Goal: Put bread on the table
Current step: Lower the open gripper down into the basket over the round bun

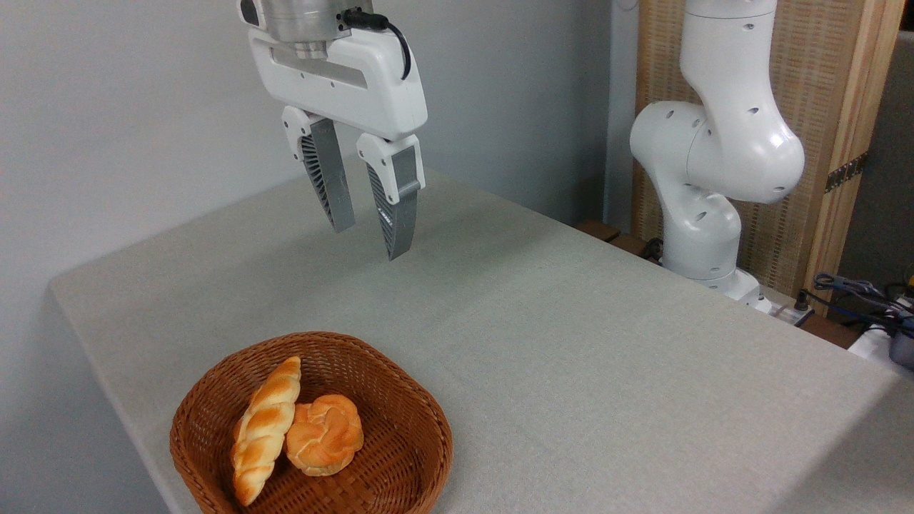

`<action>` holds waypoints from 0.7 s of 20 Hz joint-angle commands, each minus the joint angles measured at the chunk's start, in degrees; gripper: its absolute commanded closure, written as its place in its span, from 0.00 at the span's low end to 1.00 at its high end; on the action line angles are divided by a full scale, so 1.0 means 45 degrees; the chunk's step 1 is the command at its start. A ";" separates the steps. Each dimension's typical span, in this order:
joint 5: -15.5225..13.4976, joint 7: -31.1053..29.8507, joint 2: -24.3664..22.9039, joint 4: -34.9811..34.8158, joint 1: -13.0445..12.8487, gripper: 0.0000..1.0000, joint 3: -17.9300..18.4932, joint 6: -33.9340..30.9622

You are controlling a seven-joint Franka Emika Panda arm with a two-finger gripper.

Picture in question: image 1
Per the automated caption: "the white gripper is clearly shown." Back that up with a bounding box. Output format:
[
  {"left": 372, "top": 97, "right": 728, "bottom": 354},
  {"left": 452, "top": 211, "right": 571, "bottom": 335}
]
[{"left": 248, "top": 27, "right": 428, "bottom": 261}]

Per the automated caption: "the round knotted bread bun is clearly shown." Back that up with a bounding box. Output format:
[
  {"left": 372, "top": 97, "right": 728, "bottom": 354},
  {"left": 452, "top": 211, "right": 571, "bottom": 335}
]
[{"left": 285, "top": 394, "right": 365, "bottom": 477}]

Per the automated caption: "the long braided bread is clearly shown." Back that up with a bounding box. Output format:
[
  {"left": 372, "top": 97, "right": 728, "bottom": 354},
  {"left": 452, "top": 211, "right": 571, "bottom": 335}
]
[{"left": 230, "top": 356, "right": 303, "bottom": 507}]

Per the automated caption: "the brown wicker basket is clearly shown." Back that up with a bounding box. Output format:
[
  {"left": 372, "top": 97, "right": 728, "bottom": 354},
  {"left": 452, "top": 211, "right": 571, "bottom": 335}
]
[{"left": 170, "top": 331, "right": 454, "bottom": 514}]

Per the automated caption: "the brown wooden base board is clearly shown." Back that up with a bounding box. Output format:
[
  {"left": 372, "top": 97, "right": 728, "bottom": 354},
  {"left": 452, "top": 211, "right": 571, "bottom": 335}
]
[{"left": 574, "top": 219, "right": 663, "bottom": 263}]

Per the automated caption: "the grey tablecloth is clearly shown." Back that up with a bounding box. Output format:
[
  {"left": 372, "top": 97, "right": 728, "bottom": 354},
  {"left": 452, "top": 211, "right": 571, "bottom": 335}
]
[{"left": 49, "top": 157, "right": 914, "bottom": 514}]

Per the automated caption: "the woven wooden screen panel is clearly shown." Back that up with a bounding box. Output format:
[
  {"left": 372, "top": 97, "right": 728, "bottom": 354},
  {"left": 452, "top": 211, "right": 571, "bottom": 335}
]
[{"left": 633, "top": 0, "right": 908, "bottom": 316}]

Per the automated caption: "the metal screen hinge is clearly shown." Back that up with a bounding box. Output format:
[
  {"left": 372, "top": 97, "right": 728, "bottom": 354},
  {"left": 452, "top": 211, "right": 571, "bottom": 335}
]
[{"left": 825, "top": 152, "right": 870, "bottom": 194}]

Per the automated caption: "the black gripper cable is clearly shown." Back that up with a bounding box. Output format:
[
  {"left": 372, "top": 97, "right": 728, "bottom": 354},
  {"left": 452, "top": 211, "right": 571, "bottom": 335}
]
[{"left": 342, "top": 9, "right": 413, "bottom": 81}]

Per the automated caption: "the cables and power strip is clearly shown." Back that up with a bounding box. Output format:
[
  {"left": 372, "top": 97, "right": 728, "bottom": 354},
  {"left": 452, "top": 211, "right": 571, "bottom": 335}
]
[{"left": 805, "top": 273, "right": 914, "bottom": 338}]

